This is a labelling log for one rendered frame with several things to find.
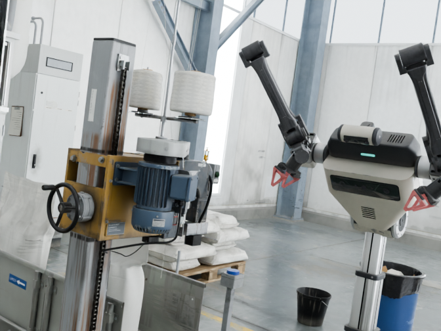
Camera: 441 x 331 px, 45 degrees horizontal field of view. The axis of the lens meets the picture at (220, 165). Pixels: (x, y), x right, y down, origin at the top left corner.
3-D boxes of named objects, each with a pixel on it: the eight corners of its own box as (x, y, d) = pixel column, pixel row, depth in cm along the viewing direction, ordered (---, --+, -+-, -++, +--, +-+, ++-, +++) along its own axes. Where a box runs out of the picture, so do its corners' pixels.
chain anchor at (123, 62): (131, 73, 198) (133, 56, 198) (121, 70, 194) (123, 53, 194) (126, 73, 200) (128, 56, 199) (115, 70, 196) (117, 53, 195)
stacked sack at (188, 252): (218, 257, 539) (220, 243, 538) (175, 266, 485) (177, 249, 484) (185, 248, 564) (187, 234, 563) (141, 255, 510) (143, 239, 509)
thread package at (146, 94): (167, 113, 222) (172, 73, 221) (142, 109, 211) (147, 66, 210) (142, 110, 231) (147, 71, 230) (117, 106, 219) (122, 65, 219)
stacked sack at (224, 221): (241, 229, 585) (243, 215, 584) (217, 231, 550) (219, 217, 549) (194, 217, 625) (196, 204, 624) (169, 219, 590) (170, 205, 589)
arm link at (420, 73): (426, 41, 172) (393, 53, 176) (428, 44, 167) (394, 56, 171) (461, 159, 184) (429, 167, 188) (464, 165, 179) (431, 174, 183)
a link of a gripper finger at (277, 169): (263, 180, 220) (276, 161, 217) (272, 181, 225) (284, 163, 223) (274, 190, 216) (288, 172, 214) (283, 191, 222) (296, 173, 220)
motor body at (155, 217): (180, 234, 197) (188, 167, 195) (151, 236, 185) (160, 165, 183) (150, 225, 206) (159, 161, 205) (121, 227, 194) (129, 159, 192)
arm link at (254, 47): (263, 38, 223) (241, 49, 226) (260, 38, 210) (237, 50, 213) (310, 133, 229) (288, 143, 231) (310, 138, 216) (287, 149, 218)
